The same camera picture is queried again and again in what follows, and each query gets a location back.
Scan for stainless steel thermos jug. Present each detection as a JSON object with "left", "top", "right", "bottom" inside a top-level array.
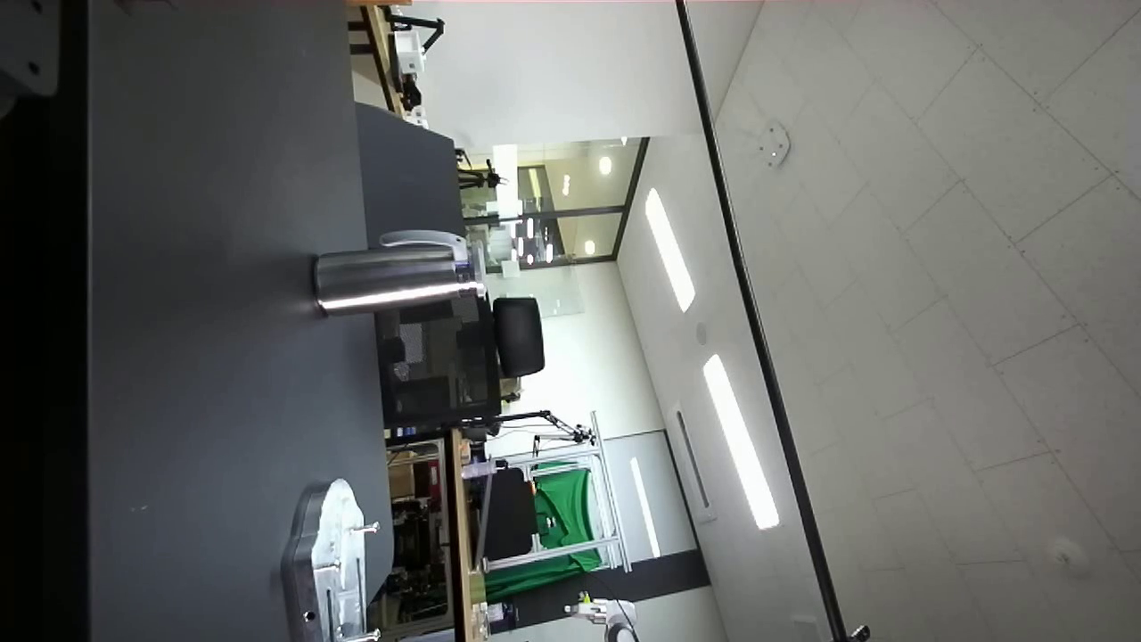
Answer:
[{"left": 309, "top": 227, "right": 480, "bottom": 315}]

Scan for black mesh office chair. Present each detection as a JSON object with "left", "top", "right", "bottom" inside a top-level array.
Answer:
[{"left": 373, "top": 291, "right": 545, "bottom": 442}]

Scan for green bins on white rack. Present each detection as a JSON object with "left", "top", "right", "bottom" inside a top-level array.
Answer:
[{"left": 480, "top": 469, "right": 604, "bottom": 602}]

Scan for wooden workbench with clutter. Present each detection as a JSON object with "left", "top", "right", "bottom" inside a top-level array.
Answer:
[{"left": 383, "top": 434, "right": 489, "bottom": 642}]

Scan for clear plastic lidded container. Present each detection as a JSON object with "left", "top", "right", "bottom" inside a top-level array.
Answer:
[{"left": 281, "top": 477, "right": 383, "bottom": 642}]

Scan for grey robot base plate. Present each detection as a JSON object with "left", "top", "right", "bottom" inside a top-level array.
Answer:
[{"left": 0, "top": 0, "right": 60, "bottom": 98}]

